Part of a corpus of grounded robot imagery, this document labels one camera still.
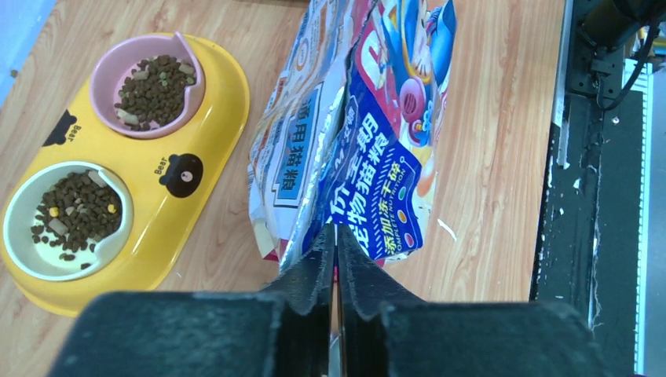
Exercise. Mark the pet food bag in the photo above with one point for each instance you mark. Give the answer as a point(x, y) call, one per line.
point(349, 134)

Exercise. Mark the kibble in pink bowl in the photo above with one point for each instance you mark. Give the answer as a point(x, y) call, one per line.
point(153, 93)

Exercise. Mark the kibble in cream bowl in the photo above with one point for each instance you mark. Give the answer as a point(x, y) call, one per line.
point(75, 215)

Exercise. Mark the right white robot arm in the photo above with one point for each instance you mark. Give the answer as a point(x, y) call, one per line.
point(608, 24)

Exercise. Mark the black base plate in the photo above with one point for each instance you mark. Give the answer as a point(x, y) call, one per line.
point(589, 242)

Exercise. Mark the pink bowl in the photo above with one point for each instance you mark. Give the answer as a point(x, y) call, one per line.
point(115, 65)

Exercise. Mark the yellow double bowl feeder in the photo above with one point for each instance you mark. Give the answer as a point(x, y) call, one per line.
point(169, 179)

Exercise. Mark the cream bowl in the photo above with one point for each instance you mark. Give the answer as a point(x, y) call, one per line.
point(40, 261)

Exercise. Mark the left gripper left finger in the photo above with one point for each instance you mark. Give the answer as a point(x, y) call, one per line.
point(281, 330)

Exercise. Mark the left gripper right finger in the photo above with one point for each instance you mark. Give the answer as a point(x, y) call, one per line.
point(389, 331)

